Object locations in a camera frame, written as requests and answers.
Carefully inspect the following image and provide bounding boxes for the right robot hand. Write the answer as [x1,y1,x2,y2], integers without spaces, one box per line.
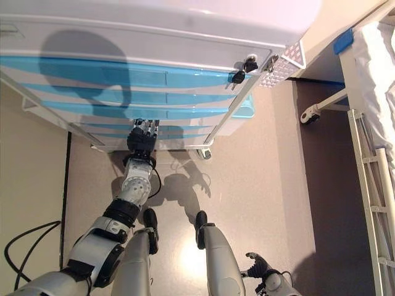
[240,252,280,283]

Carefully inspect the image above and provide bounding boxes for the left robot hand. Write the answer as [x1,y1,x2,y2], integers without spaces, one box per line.
[126,118,160,152]

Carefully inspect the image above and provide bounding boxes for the blue white cart drawer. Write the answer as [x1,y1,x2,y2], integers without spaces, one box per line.
[39,100,231,121]
[0,54,247,91]
[18,81,238,108]
[86,129,214,146]
[61,118,222,133]

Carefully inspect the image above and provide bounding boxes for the white blue medical cart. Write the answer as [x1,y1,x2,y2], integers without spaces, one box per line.
[0,0,323,160]

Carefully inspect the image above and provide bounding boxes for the blue lid waste bin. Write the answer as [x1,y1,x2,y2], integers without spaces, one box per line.
[217,92,256,136]

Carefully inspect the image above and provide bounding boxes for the white side bin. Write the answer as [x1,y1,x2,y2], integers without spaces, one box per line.
[20,96,43,112]

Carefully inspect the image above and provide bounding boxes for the black keys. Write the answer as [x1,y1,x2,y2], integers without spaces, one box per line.
[227,54,259,90]

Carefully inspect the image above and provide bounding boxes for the silver side lock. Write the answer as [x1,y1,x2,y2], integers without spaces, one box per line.
[262,54,280,72]

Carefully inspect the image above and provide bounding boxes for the bed caster wheel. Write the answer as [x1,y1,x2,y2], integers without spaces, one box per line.
[299,106,322,126]

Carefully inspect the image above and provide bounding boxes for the white perforated basket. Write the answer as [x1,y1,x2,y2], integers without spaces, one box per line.
[259,39,307,89]

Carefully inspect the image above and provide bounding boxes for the white hospital bed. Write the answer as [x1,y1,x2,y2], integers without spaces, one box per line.
[301,0,395,296]

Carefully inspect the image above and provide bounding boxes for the blue bed tag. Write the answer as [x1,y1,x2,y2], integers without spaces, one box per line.
[333,28,354,56]

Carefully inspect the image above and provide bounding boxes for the black floor cable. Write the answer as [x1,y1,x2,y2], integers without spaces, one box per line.
[2,220,62,283]

